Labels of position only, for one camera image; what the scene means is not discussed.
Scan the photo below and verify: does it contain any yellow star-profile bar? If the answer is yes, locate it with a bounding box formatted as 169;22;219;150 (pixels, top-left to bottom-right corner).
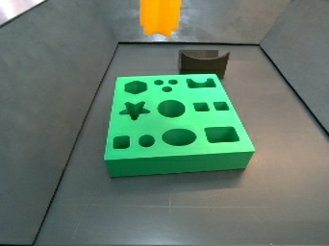
141;0;183;37

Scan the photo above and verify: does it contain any black curved fixture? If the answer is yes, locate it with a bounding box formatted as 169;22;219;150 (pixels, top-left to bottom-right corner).
180;50;231;79

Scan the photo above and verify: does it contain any green foam shape-sorter block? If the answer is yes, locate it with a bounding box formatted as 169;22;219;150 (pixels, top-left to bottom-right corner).
105;74;255;177

